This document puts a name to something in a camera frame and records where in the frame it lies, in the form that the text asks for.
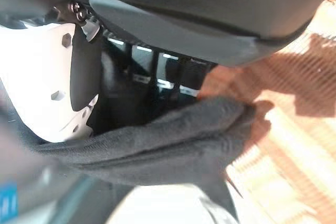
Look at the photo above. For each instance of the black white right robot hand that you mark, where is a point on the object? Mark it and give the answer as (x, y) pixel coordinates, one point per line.
(183, 3)

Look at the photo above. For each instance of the black garment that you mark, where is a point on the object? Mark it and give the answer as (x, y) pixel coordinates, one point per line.
(157, 150)

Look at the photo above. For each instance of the wicker laundry basket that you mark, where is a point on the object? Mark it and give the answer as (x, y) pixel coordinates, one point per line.
(288, 142)

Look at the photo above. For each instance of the blue bordered info sticker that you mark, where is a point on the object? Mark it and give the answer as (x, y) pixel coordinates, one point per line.
(8, 197)

